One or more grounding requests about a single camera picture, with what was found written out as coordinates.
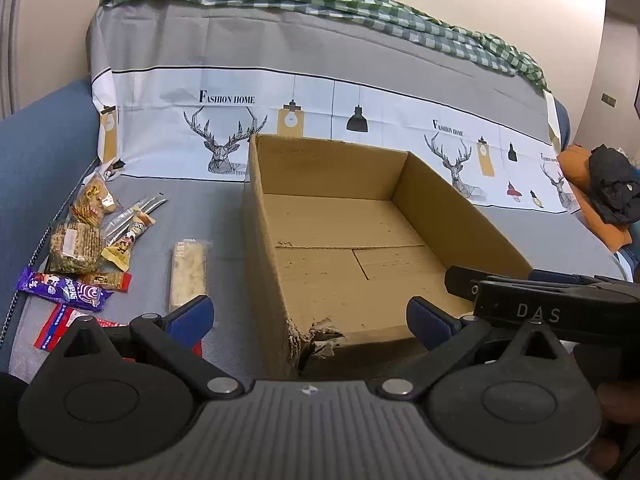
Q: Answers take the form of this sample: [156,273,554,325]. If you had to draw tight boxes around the white nougat bar packet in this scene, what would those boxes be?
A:
[169,238,210,312]

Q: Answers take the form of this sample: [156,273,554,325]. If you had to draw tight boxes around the yellow snack bar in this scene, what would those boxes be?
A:
[101,211,155,272]

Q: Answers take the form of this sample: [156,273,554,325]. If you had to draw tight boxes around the purple candy wrapper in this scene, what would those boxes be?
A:
[16,268,113,312]

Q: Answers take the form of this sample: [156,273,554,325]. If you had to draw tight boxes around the red white snack packet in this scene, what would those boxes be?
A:
[32,302,132,352]

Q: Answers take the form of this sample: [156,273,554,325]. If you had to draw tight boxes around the silver foil snack stick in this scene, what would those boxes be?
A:
[102,193,167,245]

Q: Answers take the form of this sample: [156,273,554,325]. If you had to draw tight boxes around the brown cardboard box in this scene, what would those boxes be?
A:
[243,134,530,380]

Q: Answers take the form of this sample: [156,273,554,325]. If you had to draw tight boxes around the round grain cake packet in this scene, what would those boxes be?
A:
[48,221,103,274]

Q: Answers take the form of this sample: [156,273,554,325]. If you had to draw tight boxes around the small orange red snack packet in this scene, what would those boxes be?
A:
[79,271,131,292]

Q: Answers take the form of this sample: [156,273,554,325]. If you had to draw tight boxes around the black garment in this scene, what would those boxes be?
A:
[588,145,640,226]

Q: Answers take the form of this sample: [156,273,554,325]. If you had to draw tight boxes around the grey deer print sofa cover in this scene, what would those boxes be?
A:
[8,0,629,386]

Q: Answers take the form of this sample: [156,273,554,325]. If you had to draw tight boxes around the metal bead chain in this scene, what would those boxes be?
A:
[0,159,99,346]

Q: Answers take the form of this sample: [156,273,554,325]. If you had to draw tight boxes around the small wall switch plate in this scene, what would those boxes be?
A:
[601,93,616,107]

